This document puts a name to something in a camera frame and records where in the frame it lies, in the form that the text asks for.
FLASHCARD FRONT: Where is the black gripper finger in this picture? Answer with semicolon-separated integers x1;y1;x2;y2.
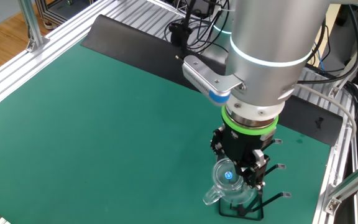
234;149;270;191
209;124;226;162

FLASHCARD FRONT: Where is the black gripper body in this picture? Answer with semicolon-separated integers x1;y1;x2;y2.
221;123;276;163

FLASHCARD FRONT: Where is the clear plastic cup with handle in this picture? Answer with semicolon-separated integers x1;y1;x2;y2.
202;157;256;207

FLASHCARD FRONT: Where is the black rubber strip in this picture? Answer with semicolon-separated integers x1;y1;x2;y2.
80;14;344;147

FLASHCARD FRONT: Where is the grey control box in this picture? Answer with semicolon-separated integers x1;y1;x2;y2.
191;0;218;16

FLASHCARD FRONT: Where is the green table mat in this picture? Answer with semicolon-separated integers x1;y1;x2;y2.
0;42;332;224

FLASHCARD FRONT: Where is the beige desk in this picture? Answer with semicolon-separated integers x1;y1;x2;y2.
314;2;335;63

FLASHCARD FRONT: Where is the black wire cup rack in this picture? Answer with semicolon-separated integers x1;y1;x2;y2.
218;138;291;221

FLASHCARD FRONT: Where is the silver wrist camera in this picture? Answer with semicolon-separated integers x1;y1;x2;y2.
181;55;245;107

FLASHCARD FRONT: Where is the thick grey cable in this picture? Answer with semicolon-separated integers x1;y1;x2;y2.
296;83;357;141

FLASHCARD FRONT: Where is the aluminium frame post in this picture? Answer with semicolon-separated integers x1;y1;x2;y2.
17;0;51;53
327;23;358;100
323;160;358;215

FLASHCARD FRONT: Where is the thin blue cable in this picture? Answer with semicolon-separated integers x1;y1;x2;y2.
316;42;326;71

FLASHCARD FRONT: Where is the black camera cable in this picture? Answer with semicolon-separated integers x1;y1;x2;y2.
168;0;198;60

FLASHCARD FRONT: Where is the black cable bundle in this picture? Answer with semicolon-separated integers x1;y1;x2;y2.
340;79;358;123

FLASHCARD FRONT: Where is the black striped equipment frame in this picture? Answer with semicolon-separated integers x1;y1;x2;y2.
35;0;93;31

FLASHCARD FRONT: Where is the aluminium profile table frame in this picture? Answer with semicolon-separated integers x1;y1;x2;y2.
0;0;358;224

